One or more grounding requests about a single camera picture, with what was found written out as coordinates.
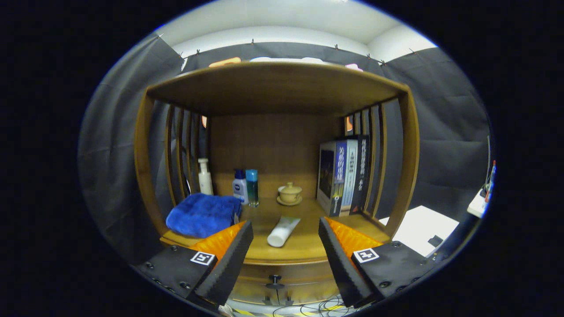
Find wooden countertop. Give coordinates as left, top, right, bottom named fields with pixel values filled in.
left=160, top=197, right=392, bottom=266

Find white bottle blue cap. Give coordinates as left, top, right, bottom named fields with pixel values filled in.
left=232, top=169, right=249, bottom=205

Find pale spine book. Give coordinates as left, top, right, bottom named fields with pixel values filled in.
left=341, top=139, right=359, bottom=216

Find white pump bottle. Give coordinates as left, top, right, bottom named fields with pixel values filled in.
left=198, top=158, right=214, bottom=196

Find black spine book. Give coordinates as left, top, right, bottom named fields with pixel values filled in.
left=350, top=135, right=371, bottom=215

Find white green tube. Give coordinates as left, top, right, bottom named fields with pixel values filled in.
left=267, top=216, right=301, bottom=248

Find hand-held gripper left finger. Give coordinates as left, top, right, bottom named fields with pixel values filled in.
left=134, top=220, right=255, bottom=308

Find beige lidded teacup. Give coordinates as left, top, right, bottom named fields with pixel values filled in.
left=277, top=182, right=303, bottom=206

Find wooden drawer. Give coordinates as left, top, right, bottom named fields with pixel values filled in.
left=234, top=262, right=340, bottom=295

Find white side table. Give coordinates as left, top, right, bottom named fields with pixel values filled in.
left=467, top=187, right=492, bottom=218

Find white box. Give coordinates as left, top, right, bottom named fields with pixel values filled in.
left=379, top=205, right=460, bottom=258

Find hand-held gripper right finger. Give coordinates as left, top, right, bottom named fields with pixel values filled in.
left=318, top=216, right=441, bottom=309

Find blue spine book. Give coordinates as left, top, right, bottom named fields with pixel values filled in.
left=316, top=140, right=348, bottom=217

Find black floor cables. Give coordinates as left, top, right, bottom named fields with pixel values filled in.
left=271, top=297, right=353, bottom=317

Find wooden cabinet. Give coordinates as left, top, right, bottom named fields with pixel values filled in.
left=134, top=61, right=420, bottom=306

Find blue towel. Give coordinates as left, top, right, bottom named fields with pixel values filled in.
left=166, top=193, right=243, bottom=239

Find clear blue bottle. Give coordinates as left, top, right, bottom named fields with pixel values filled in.
left=245, top=169, right=260, bottom=207

